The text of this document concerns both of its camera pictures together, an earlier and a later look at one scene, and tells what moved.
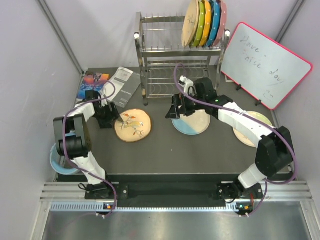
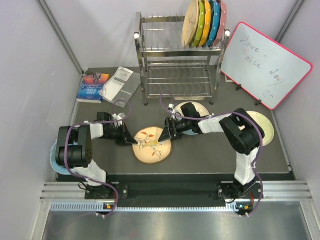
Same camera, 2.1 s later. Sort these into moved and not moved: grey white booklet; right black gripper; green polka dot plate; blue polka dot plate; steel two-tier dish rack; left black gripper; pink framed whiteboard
Moved: right black gripper; left black gripper
Not moved: blue polka dot plate; green polka dot plate; pink framed whiteboard; steel two-tier dish rack; grey white booklet
